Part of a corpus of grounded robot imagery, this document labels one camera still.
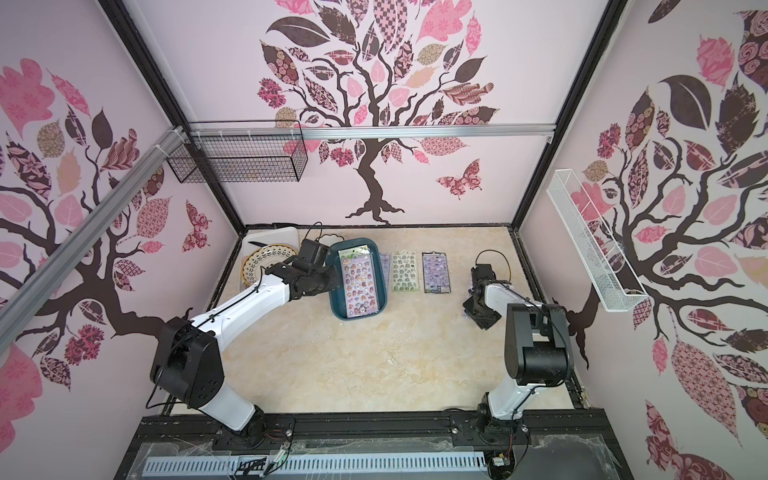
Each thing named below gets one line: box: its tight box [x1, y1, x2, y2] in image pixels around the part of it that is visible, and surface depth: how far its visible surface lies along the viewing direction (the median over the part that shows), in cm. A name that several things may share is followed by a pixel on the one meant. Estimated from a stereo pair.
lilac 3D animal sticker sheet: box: [338, 245, 379, 318], surface depth 89 cm
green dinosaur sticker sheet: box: [392, 250, 418, 292], surface depth 109 cm
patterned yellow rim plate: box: [242, 244, 298, 286], surface depth 112 cm
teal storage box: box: [329, 238, 388, 321], surface depth 89 cm
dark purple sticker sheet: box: [422, 251, 451, 294], surface depth 109 cm
